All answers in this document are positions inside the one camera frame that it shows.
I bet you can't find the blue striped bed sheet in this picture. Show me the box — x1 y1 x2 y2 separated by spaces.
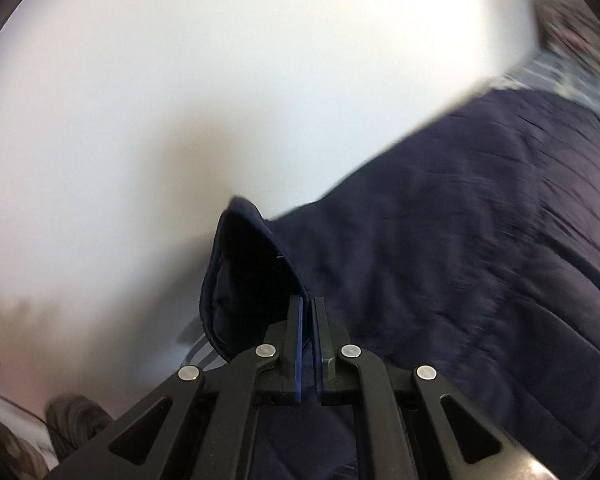
492 0 600 112

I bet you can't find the navy quilted puffer jacket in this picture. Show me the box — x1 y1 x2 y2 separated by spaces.
200 90 600 479

